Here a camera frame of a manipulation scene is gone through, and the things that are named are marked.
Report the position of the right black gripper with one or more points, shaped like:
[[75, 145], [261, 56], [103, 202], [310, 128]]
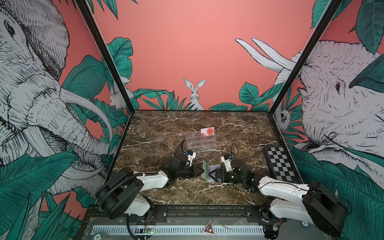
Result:
[[220, 172]]

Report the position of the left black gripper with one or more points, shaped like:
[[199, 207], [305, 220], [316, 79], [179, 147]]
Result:
[[195, 173]]

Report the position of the clear plastic organizer box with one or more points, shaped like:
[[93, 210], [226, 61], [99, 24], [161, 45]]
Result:
[[198, 143]]

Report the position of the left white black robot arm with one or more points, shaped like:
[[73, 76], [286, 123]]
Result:
[[121, 194]]

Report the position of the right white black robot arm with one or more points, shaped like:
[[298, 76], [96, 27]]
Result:
[[312, 203]]

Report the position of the red warning triangle sticker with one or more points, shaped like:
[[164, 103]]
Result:
[[208, 229]]

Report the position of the black white checkerboard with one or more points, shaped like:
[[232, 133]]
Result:
[[281, 166]]

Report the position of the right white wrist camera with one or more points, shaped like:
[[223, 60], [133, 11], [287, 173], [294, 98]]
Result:
[[227, 160]]

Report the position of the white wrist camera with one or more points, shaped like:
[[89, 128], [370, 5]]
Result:
[[227, 160], [191, 156]]

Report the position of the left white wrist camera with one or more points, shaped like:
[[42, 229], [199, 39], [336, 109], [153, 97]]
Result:
[[191, 156]]

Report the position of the black mounting rail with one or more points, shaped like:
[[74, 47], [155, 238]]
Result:
[[210, 213]]

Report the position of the white slotted cable duct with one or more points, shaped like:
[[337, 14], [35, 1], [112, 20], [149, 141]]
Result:
[[167, 230]]

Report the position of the left black frame post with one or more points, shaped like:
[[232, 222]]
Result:
[[99, 40]]

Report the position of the black frame post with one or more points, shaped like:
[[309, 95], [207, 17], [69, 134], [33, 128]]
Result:
[[324, 21], [99, 40]]

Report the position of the right black frame post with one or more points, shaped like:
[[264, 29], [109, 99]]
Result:
[[324, 21]]

